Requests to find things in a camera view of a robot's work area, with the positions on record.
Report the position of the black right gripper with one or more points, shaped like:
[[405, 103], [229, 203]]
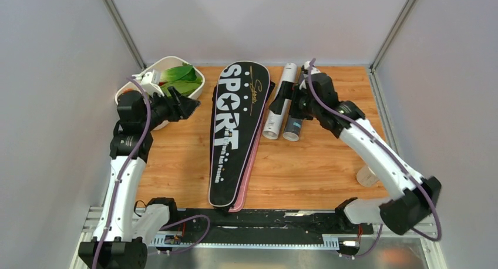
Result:
[[288, 89]]

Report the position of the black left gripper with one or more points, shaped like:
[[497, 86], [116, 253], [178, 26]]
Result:
[[179, 107]]

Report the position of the white shuttlecock tube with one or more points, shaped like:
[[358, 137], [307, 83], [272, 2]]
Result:
[[275, 117]]

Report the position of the black shuttlecock tube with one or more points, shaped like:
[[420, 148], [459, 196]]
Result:
[[293, 127]]

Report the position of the black racket cover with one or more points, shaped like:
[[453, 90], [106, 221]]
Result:
[[238, 101]]

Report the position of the pink racket cover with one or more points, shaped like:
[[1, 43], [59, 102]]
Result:
[[243, 188]]

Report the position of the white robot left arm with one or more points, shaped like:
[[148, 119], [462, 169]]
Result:
[[118, 241]]

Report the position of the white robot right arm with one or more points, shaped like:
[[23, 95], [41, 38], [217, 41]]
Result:
[[412, 196]]

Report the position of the green leafy vegetable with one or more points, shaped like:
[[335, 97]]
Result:
[[184, 87]]

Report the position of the green bok choy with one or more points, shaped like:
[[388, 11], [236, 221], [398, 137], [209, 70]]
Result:
[[185, 72]]

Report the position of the white tube cap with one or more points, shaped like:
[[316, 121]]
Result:
[[366, 177]]

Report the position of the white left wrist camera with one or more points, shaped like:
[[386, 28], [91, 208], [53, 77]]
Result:
[[149, 81]]

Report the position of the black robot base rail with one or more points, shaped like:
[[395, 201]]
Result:
[[261, 227]]

